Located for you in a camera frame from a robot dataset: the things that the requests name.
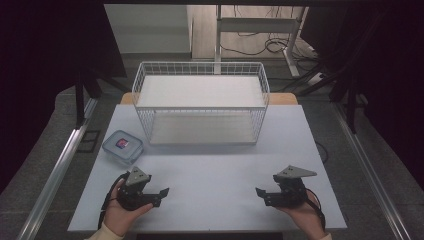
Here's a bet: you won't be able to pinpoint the wooden table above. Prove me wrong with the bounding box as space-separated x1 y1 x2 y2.
119 92 299 106

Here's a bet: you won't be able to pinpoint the black metal stand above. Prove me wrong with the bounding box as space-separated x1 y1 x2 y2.
296 68 359 134
73 68 131 129

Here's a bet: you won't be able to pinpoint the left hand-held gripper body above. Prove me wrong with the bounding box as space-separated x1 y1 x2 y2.
116 165 155 212

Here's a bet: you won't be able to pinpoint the person's right hand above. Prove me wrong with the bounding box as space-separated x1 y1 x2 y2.
275 189 326 240

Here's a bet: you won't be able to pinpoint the clear plastic lidded container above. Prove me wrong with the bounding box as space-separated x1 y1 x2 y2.
101 129 145 166

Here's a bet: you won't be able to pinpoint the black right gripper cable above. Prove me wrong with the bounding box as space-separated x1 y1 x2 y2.
304 187 327 232

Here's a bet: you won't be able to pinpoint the aluminium rail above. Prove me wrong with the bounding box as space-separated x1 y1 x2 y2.
333 101 413 240
16 97 99 240

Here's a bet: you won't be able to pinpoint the white power strip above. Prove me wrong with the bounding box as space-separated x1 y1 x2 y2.
307 71 324 85

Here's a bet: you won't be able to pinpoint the person's left hand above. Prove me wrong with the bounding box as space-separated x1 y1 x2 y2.
103 179 155 238

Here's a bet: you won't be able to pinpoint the white wire shelf rack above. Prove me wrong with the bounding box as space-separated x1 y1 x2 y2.
131 61 271 146

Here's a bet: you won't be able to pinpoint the white metal desk frame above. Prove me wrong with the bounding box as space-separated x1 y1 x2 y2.
213 4 310 78

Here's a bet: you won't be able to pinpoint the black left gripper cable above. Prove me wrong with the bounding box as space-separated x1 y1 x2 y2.
97 171 130 231

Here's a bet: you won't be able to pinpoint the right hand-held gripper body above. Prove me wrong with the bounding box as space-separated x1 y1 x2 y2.
269 165 318 210

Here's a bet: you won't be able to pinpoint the white board table cover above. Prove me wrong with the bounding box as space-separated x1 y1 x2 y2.
67 103 348 233

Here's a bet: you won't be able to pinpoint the black floor cables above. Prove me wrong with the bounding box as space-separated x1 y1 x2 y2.
219 5 326 93

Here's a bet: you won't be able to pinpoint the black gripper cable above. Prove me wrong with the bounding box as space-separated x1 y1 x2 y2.
97 171 130 231
304 187 327 232

